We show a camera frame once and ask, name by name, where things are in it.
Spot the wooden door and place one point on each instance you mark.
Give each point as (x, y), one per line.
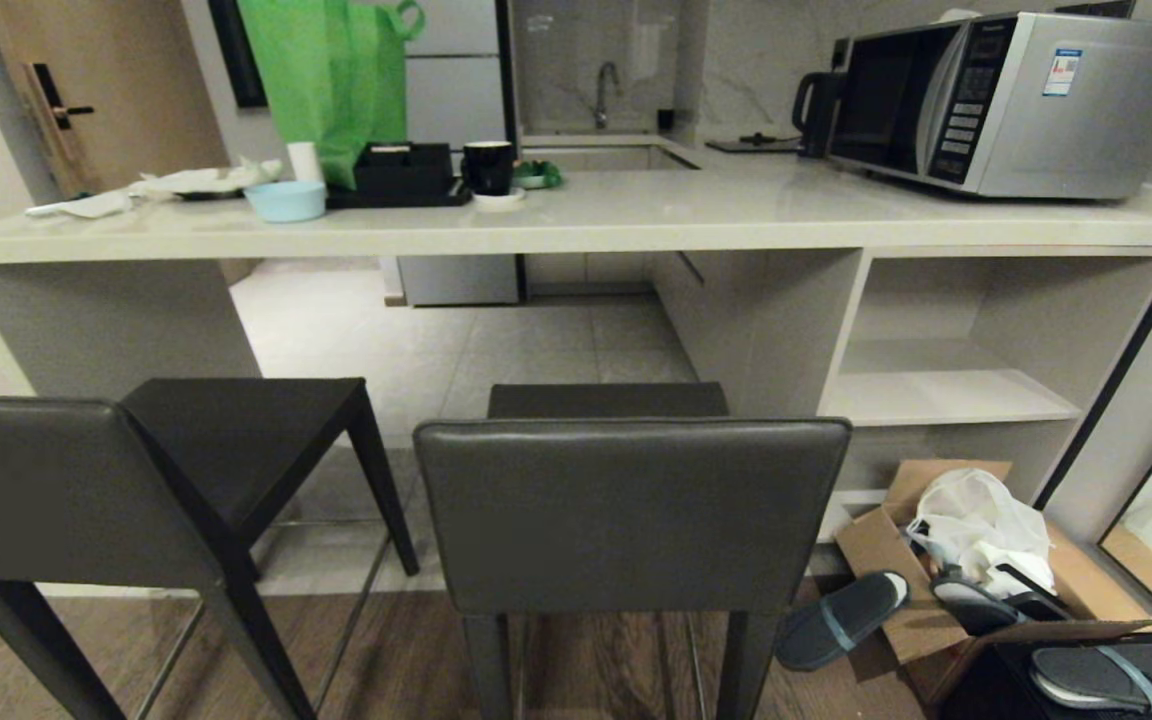
(126, 90)

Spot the white crumpled tissues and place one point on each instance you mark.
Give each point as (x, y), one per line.
(186, 182)

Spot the small black cup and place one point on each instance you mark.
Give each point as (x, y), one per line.
(665, 119)

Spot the white refrigerator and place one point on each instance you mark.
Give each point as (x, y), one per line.
(456, 150)

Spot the black mug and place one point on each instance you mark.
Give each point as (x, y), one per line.
(487, 166)

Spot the black electric kettle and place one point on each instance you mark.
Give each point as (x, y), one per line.
(816, 110)

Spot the white saucer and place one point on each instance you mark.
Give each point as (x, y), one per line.
(498, 199)

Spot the brown cardboard box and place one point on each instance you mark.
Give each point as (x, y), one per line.
(976, 590)

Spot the black tray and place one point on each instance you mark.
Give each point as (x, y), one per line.
(406, 198)

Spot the green shopping bag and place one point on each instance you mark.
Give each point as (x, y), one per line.
(331, 75)

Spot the chrome kitchen faucet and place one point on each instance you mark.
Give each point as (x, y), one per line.
(604, 92)

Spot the black box organizer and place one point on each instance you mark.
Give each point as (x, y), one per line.
(402, 168)

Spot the white plastic bag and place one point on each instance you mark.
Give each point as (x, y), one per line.
(981, 530)

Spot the white kitchen counter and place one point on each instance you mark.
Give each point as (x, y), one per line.
(636, 215)

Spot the green sponge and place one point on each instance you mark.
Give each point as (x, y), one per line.
(537, 176)

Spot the white paper cup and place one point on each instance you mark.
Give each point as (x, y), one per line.
(304, 162)

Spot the dark grey leather bar stool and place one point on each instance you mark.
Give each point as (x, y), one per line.
(56, 490)
(626, 520)

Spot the black induction cooktop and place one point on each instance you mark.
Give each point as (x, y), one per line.
(754, 143)

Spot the dark grey slipper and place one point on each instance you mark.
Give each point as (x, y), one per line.
(986, 605)
(841, 620)
(1126, 675)

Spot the light blue bowl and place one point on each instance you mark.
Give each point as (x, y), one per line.
(285, 201)

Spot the silver microwave oven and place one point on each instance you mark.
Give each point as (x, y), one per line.
(1036, 100)

